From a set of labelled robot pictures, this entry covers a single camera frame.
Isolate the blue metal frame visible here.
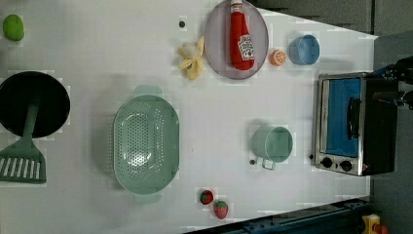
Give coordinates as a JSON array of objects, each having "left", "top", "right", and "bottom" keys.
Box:
[{"left": 186, "top": 199, "right": 371, "bottom": 234}]

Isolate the red ketchup bottle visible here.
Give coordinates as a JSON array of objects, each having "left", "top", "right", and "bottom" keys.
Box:
[{"left": 229, "top": 0, "right": 255, "bottom": 71}]

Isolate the black toaster oven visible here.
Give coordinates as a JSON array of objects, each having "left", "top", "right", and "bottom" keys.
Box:
[{"left": 315, "top": 73, "right": 398, "bottom": 176}]

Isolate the pink toy strawberry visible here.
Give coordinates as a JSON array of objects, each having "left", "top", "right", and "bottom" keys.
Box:
[{"left": 213, "top": 200, "right": 229, "bottom": 219}]

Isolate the green lime fruit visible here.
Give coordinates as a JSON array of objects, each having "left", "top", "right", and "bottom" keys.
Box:
[{"left": 3, "top": 15, "right": 24, "bottom": 41}]

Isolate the green oval colander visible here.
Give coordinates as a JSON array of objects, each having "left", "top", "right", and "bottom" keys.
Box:
[{"left": 113, "top": 85, "right": 180, "bottom": 204}]

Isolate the blue cup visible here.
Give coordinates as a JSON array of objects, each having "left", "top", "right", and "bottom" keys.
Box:
[{"left": 288, "top": 35, "right": 319, "bottom": 65}]

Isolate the green mug with handle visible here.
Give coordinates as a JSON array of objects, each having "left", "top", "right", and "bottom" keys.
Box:
[{"left": 251, "top": 125, "right": 293, "bottom": 171}]

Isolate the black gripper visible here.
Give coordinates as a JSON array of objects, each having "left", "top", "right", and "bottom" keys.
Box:
[{"left": 373, "top": 57, "right": 413, "bottom": 85}]

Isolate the yellow red toy object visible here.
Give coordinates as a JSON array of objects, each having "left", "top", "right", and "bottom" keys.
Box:
[{"left": 362, "top": 214, "right": 389, "bottom": 234}]

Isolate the peeled toy banana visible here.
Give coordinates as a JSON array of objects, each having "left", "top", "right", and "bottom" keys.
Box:
[{"left": 178, "top": 36, "right": 205, "bottom": 81}]

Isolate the green slotted spatula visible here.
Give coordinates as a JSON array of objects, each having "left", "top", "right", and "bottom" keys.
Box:
[{"left": 0, "top": 104, "right": 47, "bottom": 184}]

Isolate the black frying pan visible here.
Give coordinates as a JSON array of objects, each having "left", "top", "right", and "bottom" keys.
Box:
[{"left": 0, "top": 71, "right": 70, "bottom": 138}]

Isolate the dark red toy strawberry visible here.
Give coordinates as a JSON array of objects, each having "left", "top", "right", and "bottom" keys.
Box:
[{"left": 200, "top": 190, "right": 214, "bottom": 205}]

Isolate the toy orange half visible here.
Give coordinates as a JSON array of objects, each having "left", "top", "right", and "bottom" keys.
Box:
[{"left": 269, "top": 50, "right": 286, "bottom": 66}]

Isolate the grey round plate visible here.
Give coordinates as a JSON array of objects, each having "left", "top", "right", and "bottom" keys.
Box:
[{"left": 205, "top": 0, "right": 269, "bottom": 80}]

